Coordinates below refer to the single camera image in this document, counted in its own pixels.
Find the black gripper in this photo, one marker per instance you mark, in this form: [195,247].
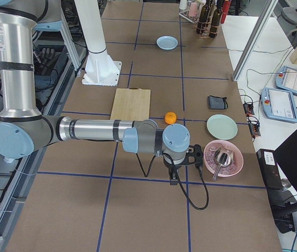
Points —
[173,166]

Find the orange fruit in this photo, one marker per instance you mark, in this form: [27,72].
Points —
[170,118]

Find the light blue plate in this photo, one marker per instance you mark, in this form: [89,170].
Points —
[167,42]

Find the light green plate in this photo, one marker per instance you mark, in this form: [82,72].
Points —
[222,127]

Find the metal scoop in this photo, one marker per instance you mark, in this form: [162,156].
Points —
[223,158]

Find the pink bowl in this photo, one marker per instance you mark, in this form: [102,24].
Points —
[234,168]

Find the wooden cutting board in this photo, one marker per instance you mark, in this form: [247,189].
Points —
[131,104]

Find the folded grey cloth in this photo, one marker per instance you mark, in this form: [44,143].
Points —
[218,103]

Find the black computer box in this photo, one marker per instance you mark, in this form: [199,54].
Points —
[269,169]

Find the blue teach pendant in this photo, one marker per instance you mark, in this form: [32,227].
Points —
[279,104]
[286,79]

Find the dark wine bottle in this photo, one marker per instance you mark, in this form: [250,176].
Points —
[203,17]
[215,21]

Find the pink cup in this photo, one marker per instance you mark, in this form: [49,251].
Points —
[193,9]

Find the red cylinder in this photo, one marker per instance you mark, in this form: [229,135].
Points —
[225,7]

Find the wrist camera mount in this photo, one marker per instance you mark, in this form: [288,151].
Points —
[195,156]

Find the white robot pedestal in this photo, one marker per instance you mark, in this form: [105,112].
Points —
[100,68]

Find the copper wire bottle rack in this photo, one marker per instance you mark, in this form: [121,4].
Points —
[207,26]

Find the aluminium frame post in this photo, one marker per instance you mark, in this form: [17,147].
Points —
[255,35]

